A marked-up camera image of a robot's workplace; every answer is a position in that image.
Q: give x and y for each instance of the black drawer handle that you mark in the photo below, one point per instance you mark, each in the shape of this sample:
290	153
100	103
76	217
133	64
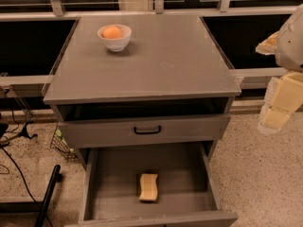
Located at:
140	131

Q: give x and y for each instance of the grey top drawer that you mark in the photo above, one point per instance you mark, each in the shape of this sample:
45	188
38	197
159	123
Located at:
120	132

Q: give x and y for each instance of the yellow sponge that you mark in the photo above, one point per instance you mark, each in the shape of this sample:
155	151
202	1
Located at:
148	186

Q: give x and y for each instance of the orange fruit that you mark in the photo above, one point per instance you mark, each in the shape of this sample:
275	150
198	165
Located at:
112	32

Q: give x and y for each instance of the white ceramic bowl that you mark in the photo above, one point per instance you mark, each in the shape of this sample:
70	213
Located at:
116	45

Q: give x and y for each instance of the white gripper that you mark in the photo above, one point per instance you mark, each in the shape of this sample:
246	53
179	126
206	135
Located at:
291	49

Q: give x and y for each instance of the grey drawer cabinet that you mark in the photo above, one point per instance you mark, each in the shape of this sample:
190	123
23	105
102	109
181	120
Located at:
170	67

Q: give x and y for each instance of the grey open middle drawer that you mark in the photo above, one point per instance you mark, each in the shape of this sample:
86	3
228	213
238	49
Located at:
187	195

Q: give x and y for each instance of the black stand leg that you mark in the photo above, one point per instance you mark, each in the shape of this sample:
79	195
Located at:
55	176

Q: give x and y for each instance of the wire mesh basket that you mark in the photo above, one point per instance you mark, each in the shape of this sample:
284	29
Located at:
59	144

